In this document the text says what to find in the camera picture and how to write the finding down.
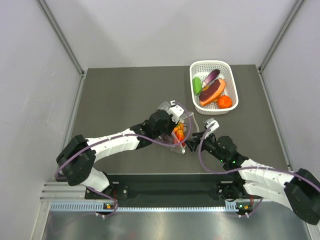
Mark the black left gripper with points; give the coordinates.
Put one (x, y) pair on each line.
(173, 125)

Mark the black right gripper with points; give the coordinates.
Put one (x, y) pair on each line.
(193, 144)

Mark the clear zip top bag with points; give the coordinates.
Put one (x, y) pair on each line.
(189, 120)

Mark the red yellow fake mango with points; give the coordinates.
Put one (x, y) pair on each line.
(180, 136)

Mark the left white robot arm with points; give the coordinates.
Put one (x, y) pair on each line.
(78, 157)

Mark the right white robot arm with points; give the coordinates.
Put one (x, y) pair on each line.
(299, 191)

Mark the dark purple fake grapes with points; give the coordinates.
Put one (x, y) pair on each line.
(167, 139)

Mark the orange fake pumpkin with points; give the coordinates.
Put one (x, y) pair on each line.
(224, 102)

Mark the fake papaya half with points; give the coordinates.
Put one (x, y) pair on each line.
(212, 93)

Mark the green fake vegetable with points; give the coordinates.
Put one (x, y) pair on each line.
(197, 85)

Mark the purple fake eggplant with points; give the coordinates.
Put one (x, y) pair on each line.
(211, 77)

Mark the white perforated plastic basket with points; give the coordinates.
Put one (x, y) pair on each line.
(201, 69)

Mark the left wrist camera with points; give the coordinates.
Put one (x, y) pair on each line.
(175, 111)

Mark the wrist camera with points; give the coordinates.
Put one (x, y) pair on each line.
(211, 125)
(175, 111)

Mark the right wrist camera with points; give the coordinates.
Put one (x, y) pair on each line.
(211, 125)

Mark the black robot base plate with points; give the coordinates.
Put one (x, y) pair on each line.
(195, 190)

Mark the aluminium frame post left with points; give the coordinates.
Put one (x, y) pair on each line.
(60, 35)

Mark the aluminium frame post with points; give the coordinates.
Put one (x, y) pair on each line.
(60, 35)
(284, 27)

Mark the aluminium frame post right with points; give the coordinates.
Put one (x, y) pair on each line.
(284, 27)

